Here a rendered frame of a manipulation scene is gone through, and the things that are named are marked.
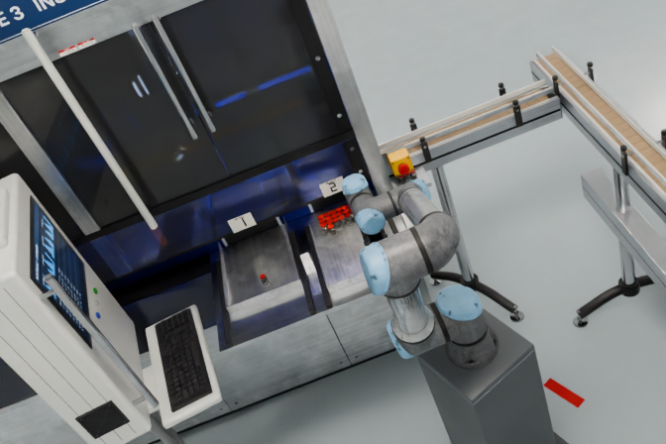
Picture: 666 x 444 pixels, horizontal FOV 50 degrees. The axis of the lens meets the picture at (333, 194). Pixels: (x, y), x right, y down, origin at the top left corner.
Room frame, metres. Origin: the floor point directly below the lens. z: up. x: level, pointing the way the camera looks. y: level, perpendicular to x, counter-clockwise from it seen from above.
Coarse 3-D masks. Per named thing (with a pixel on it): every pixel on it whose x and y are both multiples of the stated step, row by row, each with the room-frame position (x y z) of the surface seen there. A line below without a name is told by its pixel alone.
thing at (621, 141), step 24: (552, 48) 2.32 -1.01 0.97; (552, 72) 2.21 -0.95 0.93; (576, 72) 2.12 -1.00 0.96; (576, 96) 2.02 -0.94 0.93; (600, 96) 1.95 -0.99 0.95; (576, 120) 1.96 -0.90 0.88; (600, 120) 1.83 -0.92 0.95; (624, 120) 1.78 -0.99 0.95; (600, 144) 1.79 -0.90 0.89; (624, 144) 1.67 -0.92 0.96; (648, 144) 1.66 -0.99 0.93; (624, 168) 1.61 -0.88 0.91; (648, 168) 1.53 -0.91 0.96; (648, 192) 1.49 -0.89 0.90
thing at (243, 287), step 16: (256, 240) 2.04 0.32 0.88; (272, 240) 2.00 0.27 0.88; (288, 240) 1.93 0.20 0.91; (224, 256) 2.02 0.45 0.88; (240, 256) 1.99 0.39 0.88; (256, 256) 1.95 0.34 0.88; (272, 256) 1.92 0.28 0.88; (288, 256) 1.89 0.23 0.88; (224, 272) 1.93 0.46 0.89; (240, 272) 1.91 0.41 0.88; (256, 272) 1.88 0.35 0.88; (272, 272) 1.84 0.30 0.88; (288, 272) 1.81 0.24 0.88; (224, 288) 1.82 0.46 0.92; (240, 288) 1.83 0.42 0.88; (256, 288) 1.80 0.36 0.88; (272, 288) 1.77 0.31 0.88; (288, 288) 1.72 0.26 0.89; (240, 304) 1.73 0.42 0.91
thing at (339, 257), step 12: (312, 228) 1.97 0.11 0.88; (348, 228) 1.90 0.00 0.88; (384, 228) 1.83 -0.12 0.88; (324, 240) 1.89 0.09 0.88; (336, 240) 1.87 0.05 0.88; (348, 240) 1.84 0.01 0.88; (360, 240) 1.82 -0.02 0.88; (324, 252) 1.83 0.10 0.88; (336, 252) 1.81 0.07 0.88; (348, 252) 1.79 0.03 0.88; (324, 264) 1.78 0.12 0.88; (336, 264) 1.76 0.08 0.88; (348, 264) 1.73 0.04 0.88; (360, 264) 1.71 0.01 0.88; (324, 276) 1.69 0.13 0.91; (336, 276) 1.70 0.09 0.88; (348, 276) 1.68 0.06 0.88; (360, 276) 1.63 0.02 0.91; (336, 288) 1.64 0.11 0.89
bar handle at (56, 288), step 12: (48, 276) 1.49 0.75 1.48; (60, 288) 1.48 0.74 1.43; (72, 300) 1.49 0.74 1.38; (72, 312) 1.48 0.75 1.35; (84, 324) 1.48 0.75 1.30; (96, 336) 1.48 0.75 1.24; (108, 348) 1.48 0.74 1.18; (120, 360) 1.48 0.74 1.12; (132, 372) 1.49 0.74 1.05; (132, 384) 1.49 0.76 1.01; (144, 396) 1.48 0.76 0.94
